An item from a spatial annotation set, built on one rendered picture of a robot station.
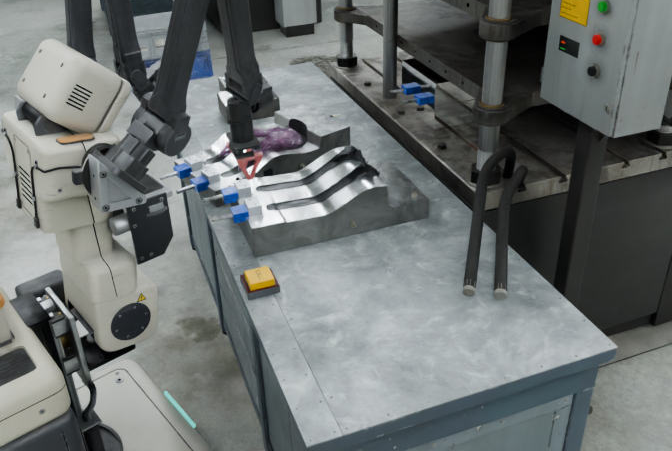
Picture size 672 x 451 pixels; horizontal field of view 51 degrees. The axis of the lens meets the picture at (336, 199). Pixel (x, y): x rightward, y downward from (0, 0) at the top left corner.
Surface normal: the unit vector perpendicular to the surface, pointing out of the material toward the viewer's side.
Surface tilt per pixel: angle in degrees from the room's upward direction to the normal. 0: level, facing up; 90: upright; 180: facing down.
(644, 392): 0
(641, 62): 90
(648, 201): 90
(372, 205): 90
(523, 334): 0
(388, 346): 0
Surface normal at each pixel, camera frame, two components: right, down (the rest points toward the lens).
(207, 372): -0.03, -0.86
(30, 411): 0.64, 0.37
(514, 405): 0.36, 0.46
